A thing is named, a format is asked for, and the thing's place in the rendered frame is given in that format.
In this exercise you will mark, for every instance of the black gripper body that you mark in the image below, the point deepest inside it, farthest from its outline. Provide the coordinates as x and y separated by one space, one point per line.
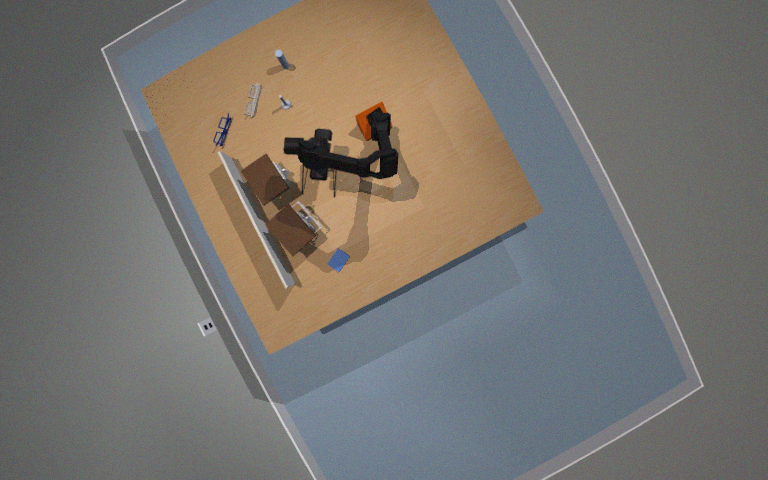
322 173

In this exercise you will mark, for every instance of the dark grey cylinder with light top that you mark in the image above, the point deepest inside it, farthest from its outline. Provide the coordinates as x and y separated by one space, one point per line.
282 59

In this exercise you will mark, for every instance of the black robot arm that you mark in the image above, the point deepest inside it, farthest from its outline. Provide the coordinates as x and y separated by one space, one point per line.
314 155

